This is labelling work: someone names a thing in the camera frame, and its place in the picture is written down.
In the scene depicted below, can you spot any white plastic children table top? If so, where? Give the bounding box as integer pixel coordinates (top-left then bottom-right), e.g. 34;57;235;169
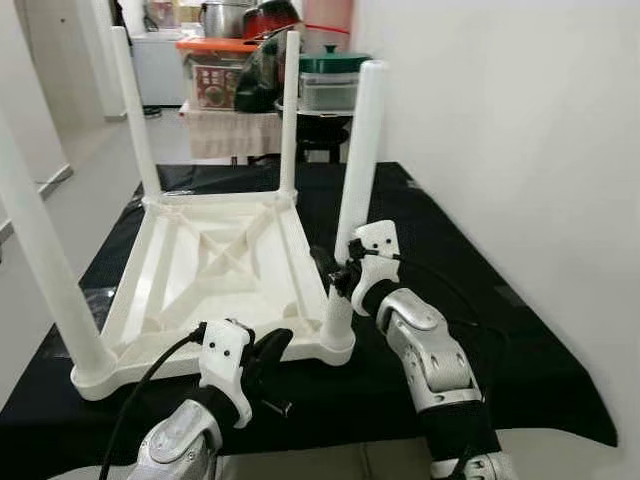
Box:
72;190;356;401

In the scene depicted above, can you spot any black tablecloth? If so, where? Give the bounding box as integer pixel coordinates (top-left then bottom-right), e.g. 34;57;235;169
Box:
0;162;619;479

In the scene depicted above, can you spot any grey metal table leg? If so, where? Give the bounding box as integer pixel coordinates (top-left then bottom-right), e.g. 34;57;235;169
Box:
362;440;385;471

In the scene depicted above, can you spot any black round stool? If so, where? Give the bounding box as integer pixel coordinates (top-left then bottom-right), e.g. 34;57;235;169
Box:
300;135;351;164

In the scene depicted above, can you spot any beige cloth covered table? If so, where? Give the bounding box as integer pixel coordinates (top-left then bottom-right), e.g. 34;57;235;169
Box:
180;105;286;161

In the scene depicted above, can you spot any small clear tape patch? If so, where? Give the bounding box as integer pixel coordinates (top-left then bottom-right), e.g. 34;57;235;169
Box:
85;288;131;313

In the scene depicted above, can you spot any clear container with green lid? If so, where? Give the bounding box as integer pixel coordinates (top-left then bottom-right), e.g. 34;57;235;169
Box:
298;45;373;113

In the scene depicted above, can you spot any large reflective pot lid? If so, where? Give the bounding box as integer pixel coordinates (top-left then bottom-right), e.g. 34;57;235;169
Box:
235;28;291;113

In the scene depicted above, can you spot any clear container with orange lid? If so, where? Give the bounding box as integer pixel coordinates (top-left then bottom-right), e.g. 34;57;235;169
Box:
177;38;263;111

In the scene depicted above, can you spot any pink plastic container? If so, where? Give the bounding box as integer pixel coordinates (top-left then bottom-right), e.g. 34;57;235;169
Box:
303;0;353;51

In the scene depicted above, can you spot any red metal pot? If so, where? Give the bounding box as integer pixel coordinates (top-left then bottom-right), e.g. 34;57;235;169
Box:
243;0;301;39

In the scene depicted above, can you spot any steel cooking pot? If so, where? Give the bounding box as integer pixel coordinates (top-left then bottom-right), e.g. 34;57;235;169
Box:
200;0;251;39

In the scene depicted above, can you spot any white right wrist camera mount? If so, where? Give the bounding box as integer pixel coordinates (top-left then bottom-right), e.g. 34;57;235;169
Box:
350;222;403;316

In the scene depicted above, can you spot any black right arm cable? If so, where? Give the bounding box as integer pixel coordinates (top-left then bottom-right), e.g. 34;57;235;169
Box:
395;255;506;346

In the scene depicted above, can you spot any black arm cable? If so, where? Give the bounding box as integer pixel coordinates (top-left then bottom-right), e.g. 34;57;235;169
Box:
100;322;206;480
395;255;506;346

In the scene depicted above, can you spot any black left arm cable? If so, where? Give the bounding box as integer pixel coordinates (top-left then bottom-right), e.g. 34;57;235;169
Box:
100;322;206;480

